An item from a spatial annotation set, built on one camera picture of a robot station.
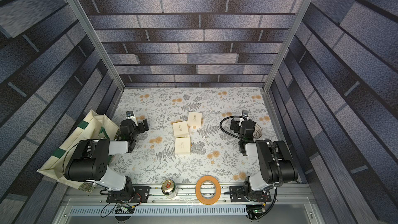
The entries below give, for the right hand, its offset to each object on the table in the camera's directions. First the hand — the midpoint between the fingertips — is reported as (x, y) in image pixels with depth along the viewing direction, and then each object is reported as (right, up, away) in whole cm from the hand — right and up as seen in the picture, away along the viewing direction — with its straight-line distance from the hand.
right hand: (242, 118), depth 94 cm
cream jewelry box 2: (-30, -1, +4) cm, 30 cm away
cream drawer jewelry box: (-36, -15, -6) cm, 40 cm away
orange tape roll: (-24, -36, -23) cm, 49 cm away
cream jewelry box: (-38, -7, +1) cm, 39 cm away
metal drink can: (-40, -28, -27) cm, 56 cm away
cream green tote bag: (-82, -3, -14) cm, 83 cm away
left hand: (-65, -1, +1) cm, 65 cm away
